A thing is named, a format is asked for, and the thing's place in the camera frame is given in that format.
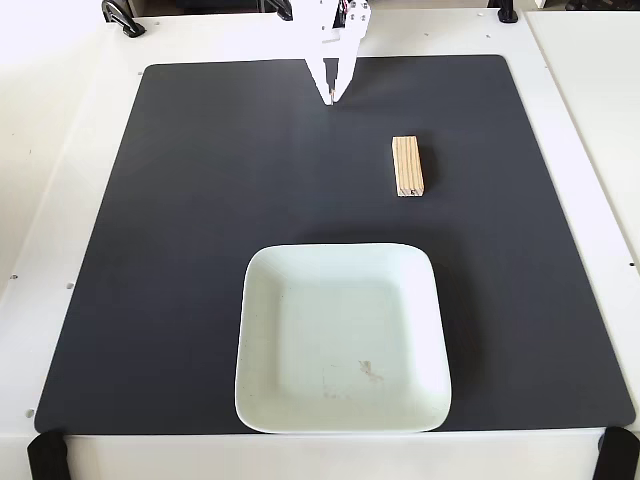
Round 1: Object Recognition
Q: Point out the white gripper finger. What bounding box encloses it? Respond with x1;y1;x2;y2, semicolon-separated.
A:
304;57;334;106
331;0;375;105

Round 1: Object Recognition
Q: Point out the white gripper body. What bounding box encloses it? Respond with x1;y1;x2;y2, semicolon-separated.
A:
292;0;352;61

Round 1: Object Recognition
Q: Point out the grooved wooden block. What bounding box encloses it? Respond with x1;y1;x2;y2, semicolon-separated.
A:
390;135;427;198

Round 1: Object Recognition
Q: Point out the white square plate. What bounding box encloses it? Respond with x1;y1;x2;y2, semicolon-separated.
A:
233;242;454;435

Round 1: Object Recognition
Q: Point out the black metal table clamp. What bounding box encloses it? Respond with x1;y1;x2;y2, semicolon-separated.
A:
101;0;147;39
264;0;295;22
492;0;520;24

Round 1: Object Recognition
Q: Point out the black rubber mat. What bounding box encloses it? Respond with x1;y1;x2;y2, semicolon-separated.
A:
33;53;637;436

